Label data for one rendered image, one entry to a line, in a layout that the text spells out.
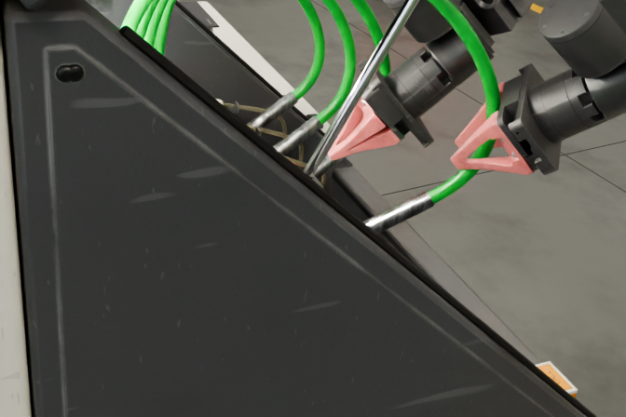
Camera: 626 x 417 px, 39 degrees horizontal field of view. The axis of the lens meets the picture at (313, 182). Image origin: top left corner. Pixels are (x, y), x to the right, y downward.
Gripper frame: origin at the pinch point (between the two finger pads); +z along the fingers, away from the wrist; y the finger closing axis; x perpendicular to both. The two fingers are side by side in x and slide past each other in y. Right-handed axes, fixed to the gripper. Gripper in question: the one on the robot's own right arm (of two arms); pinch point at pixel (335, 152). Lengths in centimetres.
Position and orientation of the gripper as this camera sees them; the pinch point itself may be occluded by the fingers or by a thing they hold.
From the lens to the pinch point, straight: 97.5
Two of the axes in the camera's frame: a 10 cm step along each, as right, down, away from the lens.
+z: -7.6, 6.2, 2.1
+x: 1.6, 4.9, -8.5
